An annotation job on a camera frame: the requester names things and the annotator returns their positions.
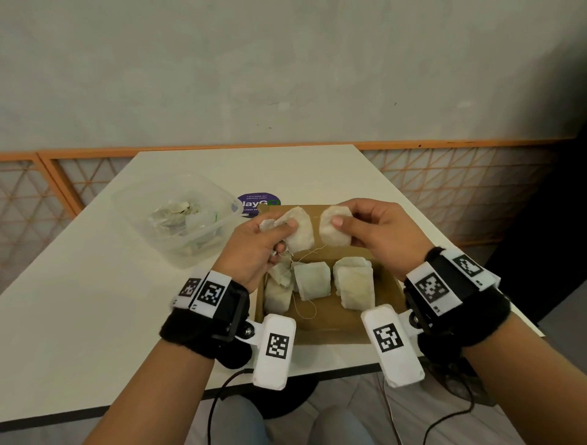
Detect person's right hand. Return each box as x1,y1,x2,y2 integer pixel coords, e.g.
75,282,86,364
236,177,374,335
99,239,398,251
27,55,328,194
331,197,435,283

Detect person's left hand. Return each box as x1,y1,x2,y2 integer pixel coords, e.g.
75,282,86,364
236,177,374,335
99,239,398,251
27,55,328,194
212,210,299,294

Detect bunch of tea bags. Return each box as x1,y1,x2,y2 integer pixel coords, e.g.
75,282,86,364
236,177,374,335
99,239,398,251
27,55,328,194
259,206,316,254

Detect pile of tea bags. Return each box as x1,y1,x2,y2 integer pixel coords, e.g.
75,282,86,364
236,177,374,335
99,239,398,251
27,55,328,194
149,197,221,251

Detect brown paper box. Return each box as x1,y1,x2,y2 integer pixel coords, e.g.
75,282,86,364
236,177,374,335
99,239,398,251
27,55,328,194
254,204,407,345

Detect clear plastic container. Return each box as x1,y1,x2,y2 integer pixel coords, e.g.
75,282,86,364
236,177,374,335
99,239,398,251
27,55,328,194
112,172,244,270

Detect person's left forearm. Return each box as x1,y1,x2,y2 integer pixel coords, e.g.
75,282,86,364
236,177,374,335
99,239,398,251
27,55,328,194
84,339,216,445

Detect person's right forearm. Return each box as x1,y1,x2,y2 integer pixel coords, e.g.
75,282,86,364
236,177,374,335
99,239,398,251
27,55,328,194
463,314,587,445

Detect round purple sticker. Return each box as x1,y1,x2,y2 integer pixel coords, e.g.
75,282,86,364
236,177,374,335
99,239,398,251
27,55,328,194
231,191,282,218

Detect orange lattice fence panel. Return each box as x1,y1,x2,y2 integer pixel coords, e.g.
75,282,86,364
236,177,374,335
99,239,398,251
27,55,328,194
0,153,83,294
39,139,574,248

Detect black marker wristband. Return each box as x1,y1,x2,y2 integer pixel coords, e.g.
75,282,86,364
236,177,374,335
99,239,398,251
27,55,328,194
402,246,512,366
159,270,252,370

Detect dark grey floor object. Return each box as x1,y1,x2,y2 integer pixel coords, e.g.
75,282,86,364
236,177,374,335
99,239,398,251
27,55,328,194
430,357,496,406

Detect grey trousers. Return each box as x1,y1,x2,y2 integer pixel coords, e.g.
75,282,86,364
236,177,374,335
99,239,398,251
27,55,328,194
215,394,377,445

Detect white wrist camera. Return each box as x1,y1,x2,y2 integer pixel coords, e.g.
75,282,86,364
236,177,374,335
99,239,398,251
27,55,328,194
360,304,426,389
238,314,298,391

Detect black cable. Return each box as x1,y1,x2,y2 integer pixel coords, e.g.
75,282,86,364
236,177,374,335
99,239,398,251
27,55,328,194
421,366,476,445
207,369,256,445

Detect thin white cable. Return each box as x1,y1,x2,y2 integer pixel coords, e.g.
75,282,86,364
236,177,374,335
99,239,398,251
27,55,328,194
380,373,404,445

